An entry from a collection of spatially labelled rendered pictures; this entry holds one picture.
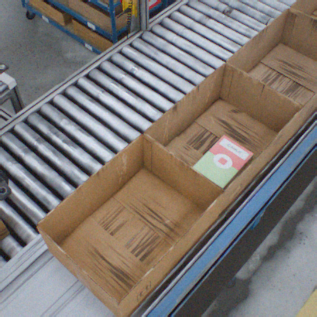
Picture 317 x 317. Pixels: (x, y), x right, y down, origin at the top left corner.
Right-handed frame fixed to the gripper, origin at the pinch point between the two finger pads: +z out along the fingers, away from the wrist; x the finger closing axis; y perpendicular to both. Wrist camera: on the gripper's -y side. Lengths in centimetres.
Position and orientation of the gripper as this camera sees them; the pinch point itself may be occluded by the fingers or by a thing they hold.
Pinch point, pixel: (3, 198)
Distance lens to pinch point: 147.6
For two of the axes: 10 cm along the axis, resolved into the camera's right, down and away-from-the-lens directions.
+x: -6.7, 6.1, -4.2
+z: 0.1, 5.7, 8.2
